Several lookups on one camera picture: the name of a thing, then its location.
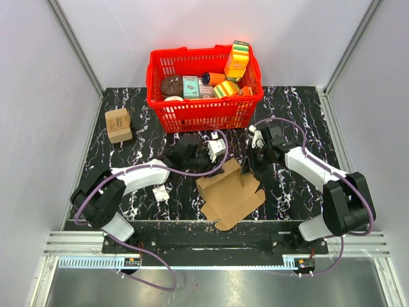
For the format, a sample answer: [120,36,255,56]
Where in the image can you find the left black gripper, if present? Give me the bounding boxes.
[183,147,224,179]

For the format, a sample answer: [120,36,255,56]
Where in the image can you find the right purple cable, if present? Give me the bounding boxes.
[252,117,375,278]

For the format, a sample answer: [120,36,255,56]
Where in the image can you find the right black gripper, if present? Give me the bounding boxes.
[240,145,272,177]

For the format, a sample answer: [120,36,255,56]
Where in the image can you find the teal snack box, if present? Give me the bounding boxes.
[182,75,199,99]

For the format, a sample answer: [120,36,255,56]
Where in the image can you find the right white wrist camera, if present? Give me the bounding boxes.
[249,125,265,148]

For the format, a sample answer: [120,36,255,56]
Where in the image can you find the brown cardboard box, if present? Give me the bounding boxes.
[196,159,266,232]

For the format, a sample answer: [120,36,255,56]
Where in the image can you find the pink white snack box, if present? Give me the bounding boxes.
[198,77,214,98]

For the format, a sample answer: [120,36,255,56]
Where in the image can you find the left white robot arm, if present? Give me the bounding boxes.
[70,129,228,253]

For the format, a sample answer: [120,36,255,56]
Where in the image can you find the small white paper card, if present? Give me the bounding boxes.
[152,185,169,202]

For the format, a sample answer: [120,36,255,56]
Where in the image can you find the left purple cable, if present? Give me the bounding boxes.
[73,129,229,291]

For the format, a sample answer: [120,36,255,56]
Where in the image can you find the purple cable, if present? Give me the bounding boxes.
[252,117,375,278]
[73,129,229,291]

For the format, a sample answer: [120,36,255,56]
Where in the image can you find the small orange packet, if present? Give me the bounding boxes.
[238,86,253,96]

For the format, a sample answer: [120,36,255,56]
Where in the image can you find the yellow green sponge pack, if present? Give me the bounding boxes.
[213,80,240,98]

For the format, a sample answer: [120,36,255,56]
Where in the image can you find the tall orange yellow carton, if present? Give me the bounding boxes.
[224,40,250,82]

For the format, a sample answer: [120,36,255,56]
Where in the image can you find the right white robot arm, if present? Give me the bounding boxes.
[242,125,376,253]

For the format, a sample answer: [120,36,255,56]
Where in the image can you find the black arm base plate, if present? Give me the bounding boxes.
[127,221,328,256]

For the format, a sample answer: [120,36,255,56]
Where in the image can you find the small folded cardboard box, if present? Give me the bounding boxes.
[105,108,132,144]

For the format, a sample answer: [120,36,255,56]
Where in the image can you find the brown round chocolate cake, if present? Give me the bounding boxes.
[160,75,183,98]

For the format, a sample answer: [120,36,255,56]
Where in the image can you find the orange blue can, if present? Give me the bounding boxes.
[202,72,226,86]

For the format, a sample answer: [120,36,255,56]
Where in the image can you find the red plastic shopping basket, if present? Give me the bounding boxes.
[146,45,264,133]

